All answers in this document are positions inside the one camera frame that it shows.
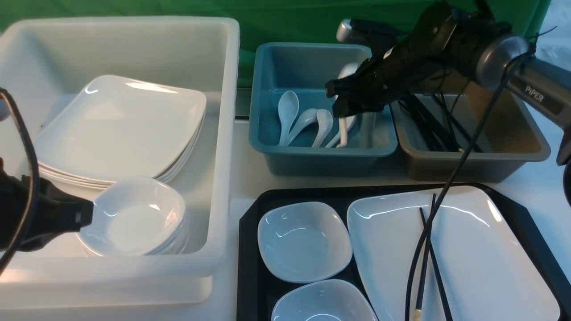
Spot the bundle of black chopsticks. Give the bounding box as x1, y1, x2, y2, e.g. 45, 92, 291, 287
392, 91, 473, 152

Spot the white ceramic spoon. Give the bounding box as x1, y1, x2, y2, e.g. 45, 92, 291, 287
337, 62, 359, 148

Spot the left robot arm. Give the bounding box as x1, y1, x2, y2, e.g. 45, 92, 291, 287
0, 160, 94, 252

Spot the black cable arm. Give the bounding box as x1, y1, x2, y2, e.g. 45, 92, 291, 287
404, 27, 557, 321
0, 87, 41, 275

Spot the stack of white square plates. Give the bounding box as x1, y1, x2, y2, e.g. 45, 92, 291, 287
34, 75, 207, 188

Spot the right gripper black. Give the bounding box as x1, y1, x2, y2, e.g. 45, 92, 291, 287
326, 2, 455, 118

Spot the black chopstick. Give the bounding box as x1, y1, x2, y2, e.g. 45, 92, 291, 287
418, 207, 453, 321
413, 207, 431, 321

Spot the white spoon far left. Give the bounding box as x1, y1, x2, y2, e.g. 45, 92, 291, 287
277, 90, 299, 146

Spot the large white rice plate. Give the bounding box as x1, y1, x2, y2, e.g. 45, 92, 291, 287
347, 185, 560, 321

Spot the teal plastic bin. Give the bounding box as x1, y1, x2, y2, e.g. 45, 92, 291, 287
249, 42, 398, 177

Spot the green backdrop cloth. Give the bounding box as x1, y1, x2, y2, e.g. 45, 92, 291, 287
0, 0, 551, 88

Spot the large white plastic tub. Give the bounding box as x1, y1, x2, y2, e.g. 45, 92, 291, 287
1, 16, 240, 310

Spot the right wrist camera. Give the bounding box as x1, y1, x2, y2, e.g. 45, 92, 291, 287
336, 19, 408, 51

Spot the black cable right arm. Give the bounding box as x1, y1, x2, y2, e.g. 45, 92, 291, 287
404, 27, 557, 321

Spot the clear plastic bag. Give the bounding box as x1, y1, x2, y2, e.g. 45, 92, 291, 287
538, 43, 571, 83

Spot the stack of white bowls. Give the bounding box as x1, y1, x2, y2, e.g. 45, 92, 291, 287
77, 177, 189, 256

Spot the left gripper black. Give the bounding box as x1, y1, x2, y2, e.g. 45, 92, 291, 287
20, 177, 94, 252

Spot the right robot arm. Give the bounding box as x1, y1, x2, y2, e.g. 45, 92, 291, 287
326, 0, 570, 199

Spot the white bowl tray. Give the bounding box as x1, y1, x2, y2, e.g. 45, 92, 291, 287
257, 202, 353, 284
271, 279, 377, 321

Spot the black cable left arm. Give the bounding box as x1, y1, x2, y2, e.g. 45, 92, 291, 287
0, 87, 41, 275

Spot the brown plastic bin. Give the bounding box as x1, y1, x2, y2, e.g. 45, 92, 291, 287
372, 72, 551, 182

